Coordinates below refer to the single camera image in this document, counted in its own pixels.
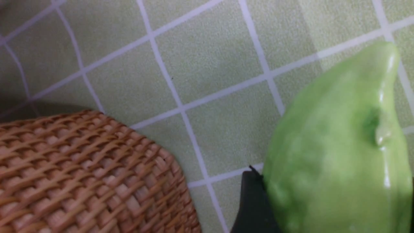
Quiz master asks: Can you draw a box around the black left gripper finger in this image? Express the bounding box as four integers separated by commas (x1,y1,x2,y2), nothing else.
230,165,281,233

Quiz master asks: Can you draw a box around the green bitter gourd toy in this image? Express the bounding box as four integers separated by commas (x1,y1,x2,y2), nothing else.
263,41,413,233

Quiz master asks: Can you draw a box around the green checkered tablecloth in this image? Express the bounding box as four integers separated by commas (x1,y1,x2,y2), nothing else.
0,0,413,233

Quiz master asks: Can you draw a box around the woven wicker basket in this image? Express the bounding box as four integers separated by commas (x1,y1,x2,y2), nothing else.
0,110,202,233

